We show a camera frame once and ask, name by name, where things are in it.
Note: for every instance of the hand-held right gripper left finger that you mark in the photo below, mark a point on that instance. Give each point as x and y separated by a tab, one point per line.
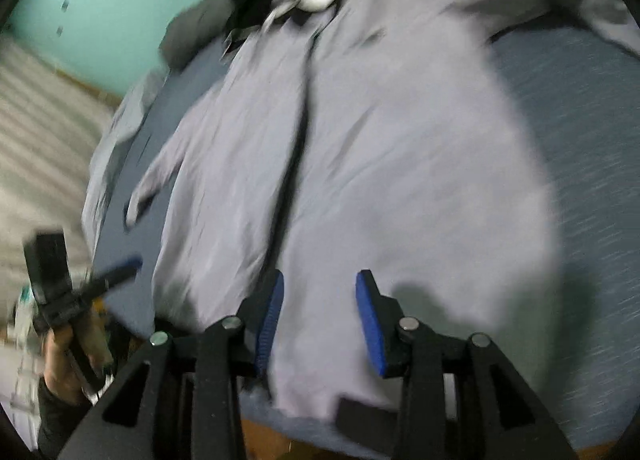
270	320

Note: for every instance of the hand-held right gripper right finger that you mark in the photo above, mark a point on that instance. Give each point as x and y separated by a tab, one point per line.
372	330

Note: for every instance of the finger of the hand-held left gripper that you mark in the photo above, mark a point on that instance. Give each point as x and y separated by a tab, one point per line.
117	272

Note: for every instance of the light grey jacket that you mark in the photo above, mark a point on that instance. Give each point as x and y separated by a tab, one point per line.
400	165

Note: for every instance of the person's left forearm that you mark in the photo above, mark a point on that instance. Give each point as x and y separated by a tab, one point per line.
60	425

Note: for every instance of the person's left hand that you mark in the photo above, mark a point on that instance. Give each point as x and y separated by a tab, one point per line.
57	370

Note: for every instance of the colourful plastic bag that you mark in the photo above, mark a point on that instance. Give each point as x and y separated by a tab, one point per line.
25	340

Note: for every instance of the striped cream curtain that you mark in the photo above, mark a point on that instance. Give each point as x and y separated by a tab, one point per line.
40	140

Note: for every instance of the light grey blanket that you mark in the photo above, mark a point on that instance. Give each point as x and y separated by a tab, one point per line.
115	140

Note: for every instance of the dark grey rolled duvet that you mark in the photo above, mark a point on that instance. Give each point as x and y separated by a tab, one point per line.
195	30

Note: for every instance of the wooden window frame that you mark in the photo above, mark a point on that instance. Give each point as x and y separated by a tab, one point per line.
90	85

